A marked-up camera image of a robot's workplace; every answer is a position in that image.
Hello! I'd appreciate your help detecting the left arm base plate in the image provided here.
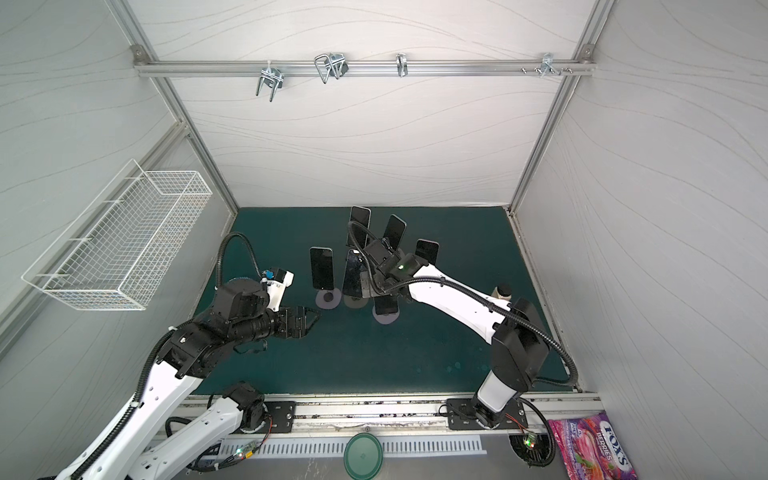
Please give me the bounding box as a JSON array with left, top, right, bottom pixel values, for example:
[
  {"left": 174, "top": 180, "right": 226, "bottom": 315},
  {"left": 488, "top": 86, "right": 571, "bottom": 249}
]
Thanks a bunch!
[{"left": 236, "top": 401, "right": 296, "bottom": 435}]

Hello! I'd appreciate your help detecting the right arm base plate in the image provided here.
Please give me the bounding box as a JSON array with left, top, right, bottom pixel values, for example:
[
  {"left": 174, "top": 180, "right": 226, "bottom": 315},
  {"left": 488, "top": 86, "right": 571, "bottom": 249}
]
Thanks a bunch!
[{"left": 438, "top": 398, "right": 528, "bottom": 431}]

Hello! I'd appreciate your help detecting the back middle black phone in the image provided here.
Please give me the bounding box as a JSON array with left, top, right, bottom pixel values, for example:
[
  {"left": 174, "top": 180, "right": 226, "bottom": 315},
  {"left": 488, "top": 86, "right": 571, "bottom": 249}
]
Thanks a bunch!
[{"left": 383, "top": 214, "right": 407, "bottom": 250}]

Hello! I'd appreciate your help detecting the centre cracked phone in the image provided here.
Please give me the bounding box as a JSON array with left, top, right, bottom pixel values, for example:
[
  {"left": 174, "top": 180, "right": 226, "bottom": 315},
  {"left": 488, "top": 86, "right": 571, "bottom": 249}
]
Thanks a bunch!
[{"left": 342, "top": 249, "right": 365, "bottom": 298}]

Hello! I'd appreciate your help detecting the grey round stand left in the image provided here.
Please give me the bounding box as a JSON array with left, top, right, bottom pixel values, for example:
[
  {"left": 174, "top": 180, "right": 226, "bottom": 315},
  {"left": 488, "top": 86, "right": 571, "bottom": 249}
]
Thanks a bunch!
[{"left": 315, "top": 288, "right": 343, "bottom": 310}]

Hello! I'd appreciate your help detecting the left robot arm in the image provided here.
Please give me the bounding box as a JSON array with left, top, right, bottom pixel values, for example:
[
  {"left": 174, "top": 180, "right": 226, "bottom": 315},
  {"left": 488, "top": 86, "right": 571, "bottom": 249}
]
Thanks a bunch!
[{"left": 57, "top": 232, "right": 320, "bottom": 479}]

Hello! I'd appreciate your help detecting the green round lid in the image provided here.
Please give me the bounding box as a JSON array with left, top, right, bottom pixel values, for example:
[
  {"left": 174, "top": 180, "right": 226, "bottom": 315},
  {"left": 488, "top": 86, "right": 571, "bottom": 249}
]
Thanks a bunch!
[{"left": 343, "top": 433, "right": 384, "bottom": 480}]

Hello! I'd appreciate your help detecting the grey round stand centre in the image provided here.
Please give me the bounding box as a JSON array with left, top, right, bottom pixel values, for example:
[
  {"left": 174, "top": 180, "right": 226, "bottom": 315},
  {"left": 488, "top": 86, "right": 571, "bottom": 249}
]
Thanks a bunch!
[{"left": 343, "top": 295, "right": 369, "bottom": 309}]

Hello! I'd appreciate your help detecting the metal hook clamp right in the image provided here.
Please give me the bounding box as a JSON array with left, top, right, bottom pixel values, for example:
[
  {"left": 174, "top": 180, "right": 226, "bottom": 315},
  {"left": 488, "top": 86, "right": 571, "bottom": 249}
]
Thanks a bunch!
[{"left": 520, "top": 53, "right": 572, "bottom": 77}]

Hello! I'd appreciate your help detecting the metal hook clamp middle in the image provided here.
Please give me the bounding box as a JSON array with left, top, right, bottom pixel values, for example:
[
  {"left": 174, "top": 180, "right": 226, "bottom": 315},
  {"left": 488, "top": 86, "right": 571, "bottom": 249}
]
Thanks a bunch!
[{"left": 314, "top": 52, "right": 349, "bottom": 84}]

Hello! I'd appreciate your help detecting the metal hook clamp left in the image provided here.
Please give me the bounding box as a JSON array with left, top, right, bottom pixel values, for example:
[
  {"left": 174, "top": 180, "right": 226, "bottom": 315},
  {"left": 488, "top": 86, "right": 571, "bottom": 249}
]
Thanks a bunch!
[{"left": 255, "top": 62, "right": 284, "bottom": 102}]

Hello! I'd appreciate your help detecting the back left black phone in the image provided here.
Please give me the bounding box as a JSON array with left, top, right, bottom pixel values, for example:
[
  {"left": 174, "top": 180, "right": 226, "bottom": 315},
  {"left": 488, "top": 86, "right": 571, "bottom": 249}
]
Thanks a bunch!
[{"left": 347, "top": 206, "right": 371, "bottom": 249}]

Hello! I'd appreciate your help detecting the aluminium crossbar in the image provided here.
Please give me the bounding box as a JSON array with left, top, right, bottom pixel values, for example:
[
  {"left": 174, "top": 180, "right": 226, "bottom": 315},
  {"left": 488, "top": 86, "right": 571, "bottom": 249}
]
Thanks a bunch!
[{"left": 134, "top": 57, "right": 597, "bottom": 79}]

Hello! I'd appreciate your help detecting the small jar black lid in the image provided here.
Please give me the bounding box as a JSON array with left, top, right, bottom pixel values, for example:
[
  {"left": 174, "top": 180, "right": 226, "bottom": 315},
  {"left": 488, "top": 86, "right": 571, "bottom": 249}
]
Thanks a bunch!
[{"left": 491, "top": 283, "right": 513, "bottom": 301}]

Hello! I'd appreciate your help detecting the metal ring clamp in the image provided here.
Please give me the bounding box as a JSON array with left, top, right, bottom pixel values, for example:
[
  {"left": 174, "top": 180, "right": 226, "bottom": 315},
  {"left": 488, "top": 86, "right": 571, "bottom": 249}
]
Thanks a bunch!
[{"left": 395, "top": 53, "right": 408, "bottom": 78}]

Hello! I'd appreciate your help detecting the black phone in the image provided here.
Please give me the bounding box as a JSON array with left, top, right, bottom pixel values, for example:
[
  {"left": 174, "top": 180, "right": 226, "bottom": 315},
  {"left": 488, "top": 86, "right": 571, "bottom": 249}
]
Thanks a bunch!
[
  {"left": 383, "top": 214, "right": 407, "bottom": 250},
  {"left": 347, "top": 206, "right": 371, "bottom": 249}
]

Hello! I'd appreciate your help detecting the white wire basket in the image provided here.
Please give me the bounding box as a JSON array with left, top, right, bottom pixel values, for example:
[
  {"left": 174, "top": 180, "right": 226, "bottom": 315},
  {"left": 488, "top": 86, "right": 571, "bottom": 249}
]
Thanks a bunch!
[{"left": 21, "top": 160, "right": 212, "bottom": 311}]

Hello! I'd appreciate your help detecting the pink candy bag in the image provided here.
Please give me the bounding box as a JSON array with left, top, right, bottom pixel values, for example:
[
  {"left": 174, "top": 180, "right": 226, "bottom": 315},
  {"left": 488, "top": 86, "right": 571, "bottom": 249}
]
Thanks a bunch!
[{"left": 548, "top": 411, "right": 638, "bottom": 480}]

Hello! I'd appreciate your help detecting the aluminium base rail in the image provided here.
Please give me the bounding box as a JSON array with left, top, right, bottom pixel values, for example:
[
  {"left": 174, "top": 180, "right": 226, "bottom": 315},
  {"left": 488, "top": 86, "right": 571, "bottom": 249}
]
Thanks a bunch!
[{"left": 111, "top": 392, "right": 605, "bottom": 461}]

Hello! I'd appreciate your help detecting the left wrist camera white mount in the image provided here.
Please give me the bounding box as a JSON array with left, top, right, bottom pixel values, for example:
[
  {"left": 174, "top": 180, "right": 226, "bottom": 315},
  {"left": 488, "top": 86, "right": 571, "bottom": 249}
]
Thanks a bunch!
[{"left": 261, "top": 269, "right": 294, "bottom": 312}]

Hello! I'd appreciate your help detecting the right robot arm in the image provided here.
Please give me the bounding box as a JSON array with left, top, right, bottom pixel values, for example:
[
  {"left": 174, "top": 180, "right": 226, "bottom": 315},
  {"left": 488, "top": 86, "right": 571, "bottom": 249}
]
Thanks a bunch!
[{"left": 347, "top": 220, "right": 579, "bottom": 429}]

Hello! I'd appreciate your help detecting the green-edged phone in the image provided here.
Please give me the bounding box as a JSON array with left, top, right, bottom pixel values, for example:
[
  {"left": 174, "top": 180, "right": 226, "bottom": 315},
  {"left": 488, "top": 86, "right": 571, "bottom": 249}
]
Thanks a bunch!
[
  {"left": 373, "top": 295, "right": 399, "bottom": 317},
  {"left": 309, "top": 247, "right": 335, "bottom": 291}
]

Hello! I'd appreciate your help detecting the metal hook clamp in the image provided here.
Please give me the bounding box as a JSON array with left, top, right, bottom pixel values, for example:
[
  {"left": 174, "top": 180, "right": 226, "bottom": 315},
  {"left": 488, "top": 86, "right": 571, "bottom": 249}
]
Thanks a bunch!
[
  {"left": 314, "top": 52, "right": 349, "bottom": 84},
  {"left": 520, "top": 53, "right": 572, "bottom": 77},
  {"left": 255, "top": 62, "right": 284, "bottom": 102}
]

